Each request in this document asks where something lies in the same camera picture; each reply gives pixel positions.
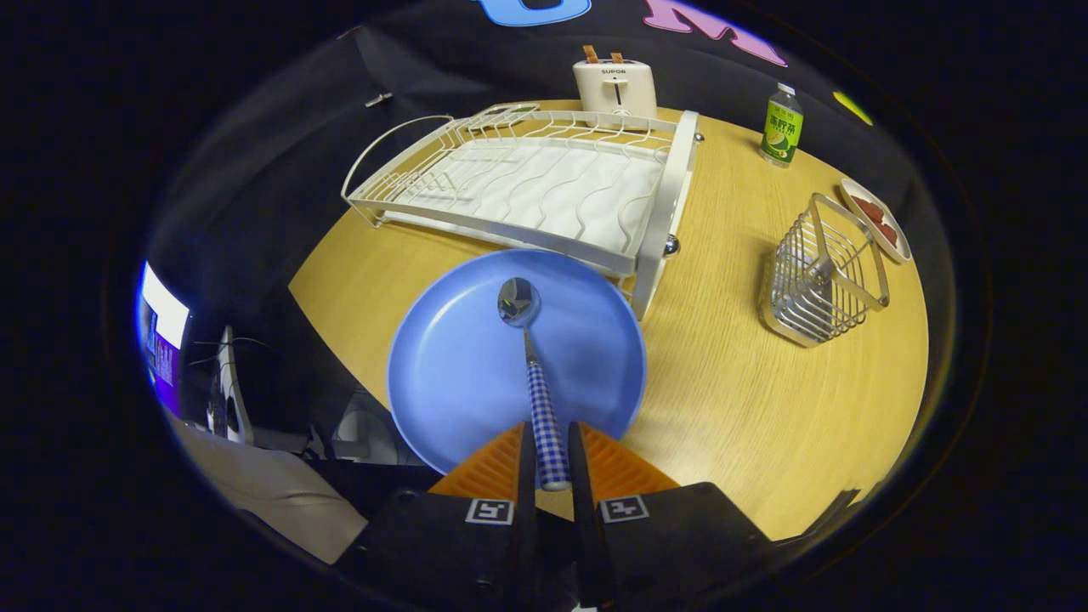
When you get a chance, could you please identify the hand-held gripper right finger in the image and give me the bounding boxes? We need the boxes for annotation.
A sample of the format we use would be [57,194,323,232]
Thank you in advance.
[568,422,775,609]

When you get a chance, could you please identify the checked handle metal spoon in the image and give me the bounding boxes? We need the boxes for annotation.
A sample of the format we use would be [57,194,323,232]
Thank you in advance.
[497,277,572,492]

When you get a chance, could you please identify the computer monitor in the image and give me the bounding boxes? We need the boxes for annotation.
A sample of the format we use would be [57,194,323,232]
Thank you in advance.
[136,262,190,417]

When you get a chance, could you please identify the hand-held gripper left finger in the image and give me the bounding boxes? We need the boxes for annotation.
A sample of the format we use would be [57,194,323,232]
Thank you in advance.
[336,422,539,611]

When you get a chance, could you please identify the white wire dish rack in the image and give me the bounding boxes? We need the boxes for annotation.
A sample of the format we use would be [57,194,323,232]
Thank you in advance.
[342,102,703,321]

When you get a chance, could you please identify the blue plate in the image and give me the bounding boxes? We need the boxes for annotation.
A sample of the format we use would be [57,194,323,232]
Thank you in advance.
[387,248,648,475]

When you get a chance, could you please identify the white toaster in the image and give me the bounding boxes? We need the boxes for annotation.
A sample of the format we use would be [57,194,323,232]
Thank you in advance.
[572,58,659,131]

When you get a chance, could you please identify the person's beige trousers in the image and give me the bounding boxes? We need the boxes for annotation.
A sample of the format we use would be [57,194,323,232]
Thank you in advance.
[170,414,367,564]

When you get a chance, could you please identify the metal wire basket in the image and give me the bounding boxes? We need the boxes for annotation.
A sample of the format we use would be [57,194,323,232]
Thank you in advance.
[758,193,891,349]

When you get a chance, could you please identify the green label drink bottle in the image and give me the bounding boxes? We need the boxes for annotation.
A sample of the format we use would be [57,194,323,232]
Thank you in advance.
[759,82,805,168]

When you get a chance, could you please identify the small white food plate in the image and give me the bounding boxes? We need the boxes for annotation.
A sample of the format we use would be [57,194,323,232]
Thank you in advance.
[840,178,913,264]

